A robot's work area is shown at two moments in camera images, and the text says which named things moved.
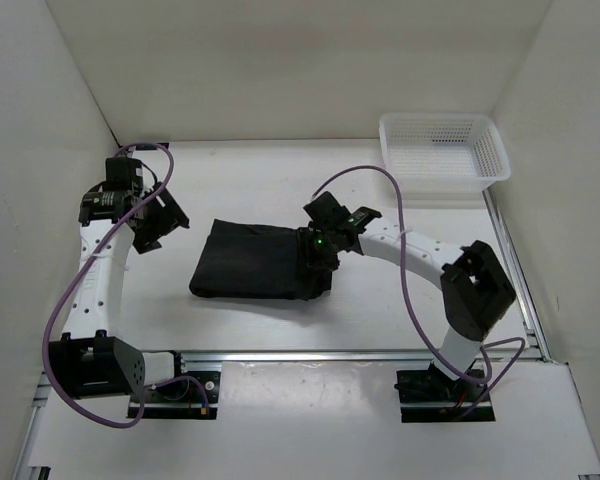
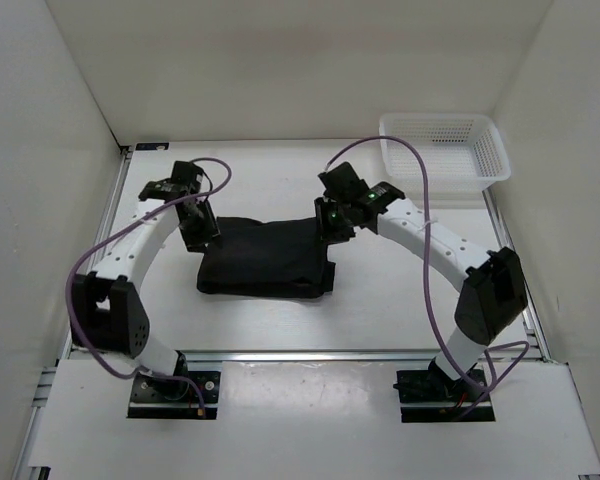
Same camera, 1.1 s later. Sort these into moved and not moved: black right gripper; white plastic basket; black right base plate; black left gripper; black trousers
Moved: black left gripper; black right gripper
Not moved: black right base plate; white plastic basket; black trousers
